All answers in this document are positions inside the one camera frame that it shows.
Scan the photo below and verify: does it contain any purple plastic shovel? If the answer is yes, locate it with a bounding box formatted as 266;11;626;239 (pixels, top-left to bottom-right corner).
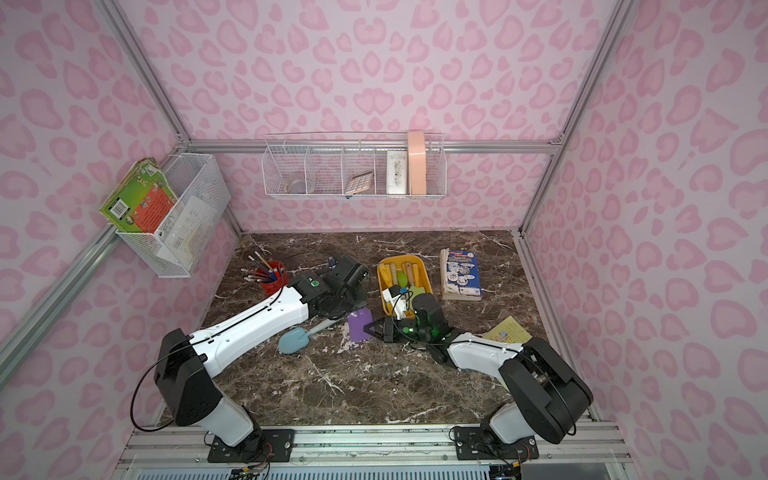
347;308;373;343

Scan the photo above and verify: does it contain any light green shovel wooden handle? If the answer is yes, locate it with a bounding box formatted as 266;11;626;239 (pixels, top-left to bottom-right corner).
403;261;426;296

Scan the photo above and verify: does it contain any green shovel yellow handle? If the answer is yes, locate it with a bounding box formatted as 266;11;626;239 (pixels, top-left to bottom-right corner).
396;269;411;289

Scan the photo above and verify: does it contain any teal plastic shovel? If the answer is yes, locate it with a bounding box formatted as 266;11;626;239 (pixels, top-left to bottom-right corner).
278;319;338;355

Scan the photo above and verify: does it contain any yellow plastic scoop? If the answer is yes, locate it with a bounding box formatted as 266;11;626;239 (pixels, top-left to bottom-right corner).
388;262;409;319

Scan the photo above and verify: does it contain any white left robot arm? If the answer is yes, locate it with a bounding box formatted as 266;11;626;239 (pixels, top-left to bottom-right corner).
153;256;369;452

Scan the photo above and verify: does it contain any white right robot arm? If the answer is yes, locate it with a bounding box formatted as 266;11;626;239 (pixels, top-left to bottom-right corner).
363;293;594;444

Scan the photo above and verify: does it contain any yellow plastic storage box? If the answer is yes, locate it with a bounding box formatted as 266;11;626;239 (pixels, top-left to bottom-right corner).
376;254;433;320

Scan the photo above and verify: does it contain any white box in shelf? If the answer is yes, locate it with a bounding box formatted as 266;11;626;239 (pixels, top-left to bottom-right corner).
386;150;408;195

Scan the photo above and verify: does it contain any red pen cup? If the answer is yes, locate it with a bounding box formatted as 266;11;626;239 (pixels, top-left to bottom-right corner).
257;261;288;297

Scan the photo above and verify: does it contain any yellow green booklet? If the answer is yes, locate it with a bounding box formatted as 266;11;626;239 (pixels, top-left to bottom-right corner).
482;316;532;344

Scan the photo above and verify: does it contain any small brown palette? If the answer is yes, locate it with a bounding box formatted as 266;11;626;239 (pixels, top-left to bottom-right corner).
343;171;375;197

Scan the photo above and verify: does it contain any round glass jar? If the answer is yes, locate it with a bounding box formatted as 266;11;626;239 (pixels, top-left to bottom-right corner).
284;172;308;195

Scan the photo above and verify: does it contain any pink case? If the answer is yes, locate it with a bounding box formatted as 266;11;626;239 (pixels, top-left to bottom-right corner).
407;130;427;196

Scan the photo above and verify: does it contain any green red book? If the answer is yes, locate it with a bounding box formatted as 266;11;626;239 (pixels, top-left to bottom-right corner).
100;157;177;234

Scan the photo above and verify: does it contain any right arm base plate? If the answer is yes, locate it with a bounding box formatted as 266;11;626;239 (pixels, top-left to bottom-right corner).
448;426;540;463

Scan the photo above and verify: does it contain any white wire wall shelf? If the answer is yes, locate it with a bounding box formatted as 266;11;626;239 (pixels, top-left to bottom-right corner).
261;131;447;199

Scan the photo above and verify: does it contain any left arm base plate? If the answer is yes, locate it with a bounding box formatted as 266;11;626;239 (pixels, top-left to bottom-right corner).
207;428;296;464

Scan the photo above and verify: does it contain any white wire wall basket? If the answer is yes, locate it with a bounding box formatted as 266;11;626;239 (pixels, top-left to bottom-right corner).
117;153;231;278

